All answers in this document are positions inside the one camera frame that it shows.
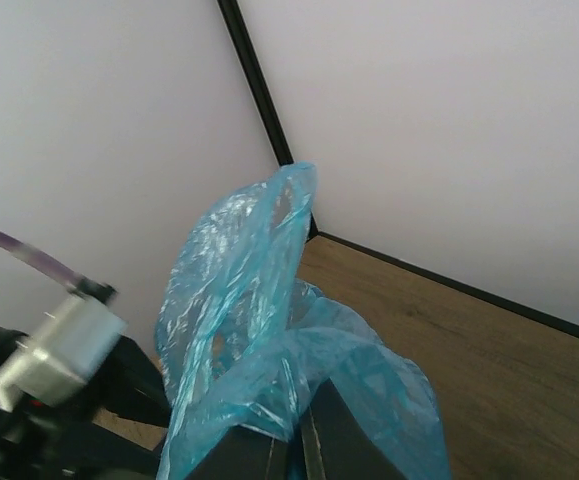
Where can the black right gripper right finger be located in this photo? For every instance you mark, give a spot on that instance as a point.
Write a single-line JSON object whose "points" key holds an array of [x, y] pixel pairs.
{"points": [[335, 446]]}

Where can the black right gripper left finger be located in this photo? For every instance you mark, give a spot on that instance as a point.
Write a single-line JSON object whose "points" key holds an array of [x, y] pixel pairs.
{"points": [[244, 454]]}

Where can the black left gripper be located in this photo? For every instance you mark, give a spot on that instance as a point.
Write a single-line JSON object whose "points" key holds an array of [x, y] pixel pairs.
{"points": [[38, 441]]}

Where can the blue translucent trash bag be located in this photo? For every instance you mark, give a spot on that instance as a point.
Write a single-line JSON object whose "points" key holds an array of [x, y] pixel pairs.
{"points": [[244, 342]]}

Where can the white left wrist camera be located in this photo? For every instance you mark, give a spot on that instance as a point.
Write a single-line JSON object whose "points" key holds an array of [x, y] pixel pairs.
{"points": [[64, 353]]}

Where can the black left corner frame post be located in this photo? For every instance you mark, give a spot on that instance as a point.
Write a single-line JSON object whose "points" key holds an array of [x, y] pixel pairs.
{"points": [[245, 51]]}

